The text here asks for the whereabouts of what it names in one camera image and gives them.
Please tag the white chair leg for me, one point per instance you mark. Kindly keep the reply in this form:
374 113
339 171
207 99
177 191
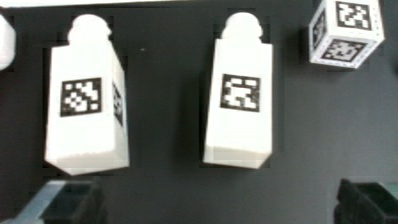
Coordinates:
87 126
239 116

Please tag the white sheet with tags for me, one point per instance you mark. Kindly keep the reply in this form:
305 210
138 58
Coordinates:
56 3

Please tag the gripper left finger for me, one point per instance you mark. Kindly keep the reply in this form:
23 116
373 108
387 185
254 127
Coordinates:
67 203

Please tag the white chair back frame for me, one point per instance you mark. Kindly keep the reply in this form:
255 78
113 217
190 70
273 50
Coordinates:
7 43

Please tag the white tagged cube nut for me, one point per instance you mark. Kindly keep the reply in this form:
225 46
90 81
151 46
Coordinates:
344 32

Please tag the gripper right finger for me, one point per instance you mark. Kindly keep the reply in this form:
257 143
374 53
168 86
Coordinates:
366 203

